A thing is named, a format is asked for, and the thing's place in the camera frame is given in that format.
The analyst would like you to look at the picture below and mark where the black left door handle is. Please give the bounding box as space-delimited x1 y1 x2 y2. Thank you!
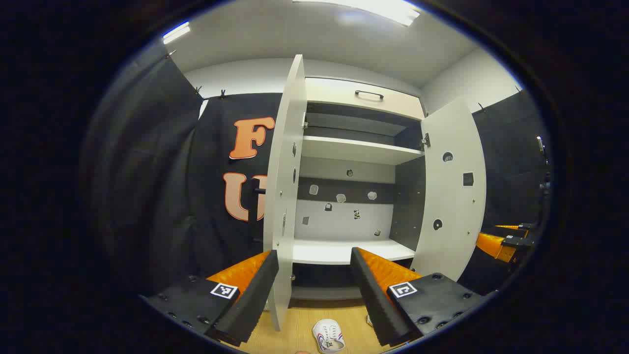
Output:
248 178 266 242

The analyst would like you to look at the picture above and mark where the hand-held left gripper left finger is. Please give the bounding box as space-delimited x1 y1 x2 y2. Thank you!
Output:
140 250 280 347

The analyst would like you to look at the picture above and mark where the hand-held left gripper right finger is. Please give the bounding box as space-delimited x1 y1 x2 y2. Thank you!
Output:
350 247 498 348

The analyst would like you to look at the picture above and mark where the small ceiling light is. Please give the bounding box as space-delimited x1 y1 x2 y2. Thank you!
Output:
162 21 191 45

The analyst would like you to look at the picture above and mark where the white cabinet drawer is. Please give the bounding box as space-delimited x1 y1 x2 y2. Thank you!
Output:
305 77 426 121

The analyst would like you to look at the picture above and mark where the white shoe cabinet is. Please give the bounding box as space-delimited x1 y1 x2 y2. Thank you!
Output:
263 54 487 331

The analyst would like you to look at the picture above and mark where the white cabinet door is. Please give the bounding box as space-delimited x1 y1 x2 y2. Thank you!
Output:
263 54 308 331
410 98 487 282

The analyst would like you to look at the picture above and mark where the black backdrop cloth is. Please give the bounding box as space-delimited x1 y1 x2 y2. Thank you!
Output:
81 42 553 300

